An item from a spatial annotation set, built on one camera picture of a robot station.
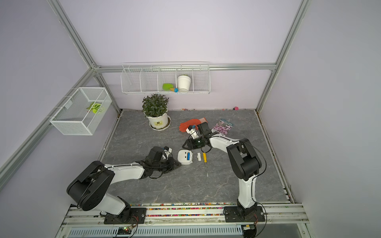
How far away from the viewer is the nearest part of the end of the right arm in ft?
2.43

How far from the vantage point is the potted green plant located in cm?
98

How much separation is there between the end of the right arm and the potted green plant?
0.27 m
